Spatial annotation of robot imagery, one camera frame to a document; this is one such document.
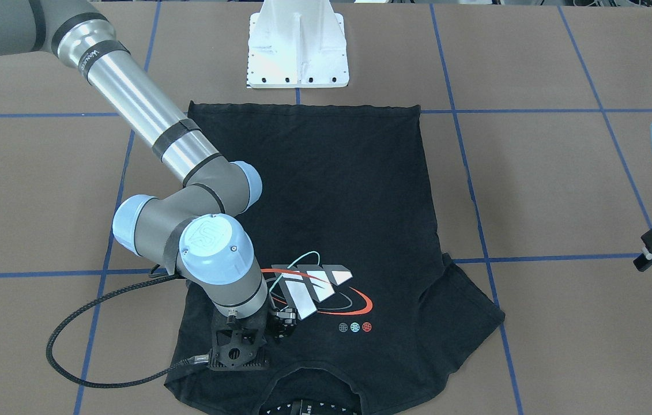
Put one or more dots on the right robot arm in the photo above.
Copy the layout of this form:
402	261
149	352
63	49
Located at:
193	233

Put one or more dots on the brown table mat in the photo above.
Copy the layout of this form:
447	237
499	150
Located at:
578	335

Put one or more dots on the black printed t-shirt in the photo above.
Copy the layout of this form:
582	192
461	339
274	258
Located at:
351	183

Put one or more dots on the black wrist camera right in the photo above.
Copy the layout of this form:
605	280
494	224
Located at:
238	344

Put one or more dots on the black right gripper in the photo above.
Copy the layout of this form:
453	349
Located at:
286	324

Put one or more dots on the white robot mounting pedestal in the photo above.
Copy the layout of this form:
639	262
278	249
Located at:
297	44

